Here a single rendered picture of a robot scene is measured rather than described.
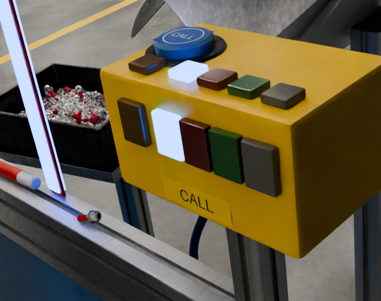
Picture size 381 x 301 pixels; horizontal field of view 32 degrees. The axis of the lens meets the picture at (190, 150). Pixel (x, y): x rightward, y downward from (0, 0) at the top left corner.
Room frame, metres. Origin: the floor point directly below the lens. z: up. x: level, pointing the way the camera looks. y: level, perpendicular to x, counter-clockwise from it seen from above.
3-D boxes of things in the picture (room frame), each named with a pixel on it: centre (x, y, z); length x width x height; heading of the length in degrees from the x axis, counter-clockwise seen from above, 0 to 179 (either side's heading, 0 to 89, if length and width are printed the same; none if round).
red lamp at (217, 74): (0.36, -0.02, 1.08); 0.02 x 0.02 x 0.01; 41
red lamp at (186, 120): (0.34, 0.00, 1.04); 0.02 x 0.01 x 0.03; 41
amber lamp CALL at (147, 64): (0.40, 0.02, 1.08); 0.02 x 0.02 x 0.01; 41
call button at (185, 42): (0.42, -0.01, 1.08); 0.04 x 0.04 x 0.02
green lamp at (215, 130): (0.32, -0.02, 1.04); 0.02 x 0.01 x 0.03; 41
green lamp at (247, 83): (0.34, -0.04, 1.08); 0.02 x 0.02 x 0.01; 41
